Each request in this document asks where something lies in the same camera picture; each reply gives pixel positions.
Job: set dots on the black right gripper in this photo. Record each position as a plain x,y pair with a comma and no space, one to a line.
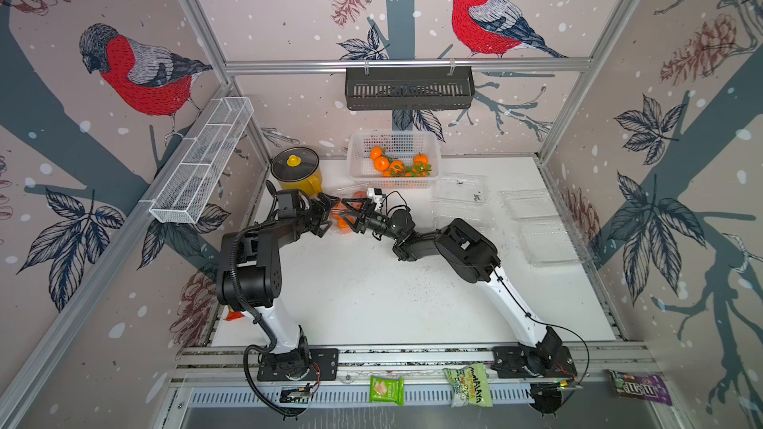
364,222

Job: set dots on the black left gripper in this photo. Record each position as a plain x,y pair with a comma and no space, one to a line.
322,211

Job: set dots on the orange medium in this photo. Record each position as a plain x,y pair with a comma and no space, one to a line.
338,210

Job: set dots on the clear clamshell oranges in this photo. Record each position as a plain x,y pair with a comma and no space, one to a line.
340,194

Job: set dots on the orange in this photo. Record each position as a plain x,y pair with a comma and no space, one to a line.
421,160

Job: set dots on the clear clamshell three oranges branch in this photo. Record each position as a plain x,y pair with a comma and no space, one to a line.
461,196

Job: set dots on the clear clamshell four oranges branch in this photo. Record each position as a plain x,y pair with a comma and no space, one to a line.
544,235

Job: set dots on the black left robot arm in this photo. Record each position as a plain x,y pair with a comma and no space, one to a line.
250,281

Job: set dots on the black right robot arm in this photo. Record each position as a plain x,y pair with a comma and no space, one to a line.
475,259

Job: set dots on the yellow pot with lid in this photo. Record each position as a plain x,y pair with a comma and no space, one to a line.
298,168

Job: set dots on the white plastic basket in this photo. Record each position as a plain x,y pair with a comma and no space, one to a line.
399,145

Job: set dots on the orange red snack packet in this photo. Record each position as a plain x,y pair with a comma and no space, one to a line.
233,316

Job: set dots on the green snack packet small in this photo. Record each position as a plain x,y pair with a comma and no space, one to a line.
384,390

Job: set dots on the green snack packet large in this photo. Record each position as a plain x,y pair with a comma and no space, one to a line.
470,386

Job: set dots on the purple candy packet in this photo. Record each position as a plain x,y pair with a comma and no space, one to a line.
651,388

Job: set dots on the black hanging wire shelf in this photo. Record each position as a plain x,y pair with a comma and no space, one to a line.
404,88

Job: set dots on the white wire wall shelf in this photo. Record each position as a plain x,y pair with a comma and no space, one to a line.
192,183

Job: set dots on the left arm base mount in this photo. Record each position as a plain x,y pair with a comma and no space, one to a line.
301,364

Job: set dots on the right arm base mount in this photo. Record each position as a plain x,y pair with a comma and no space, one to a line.
520,362

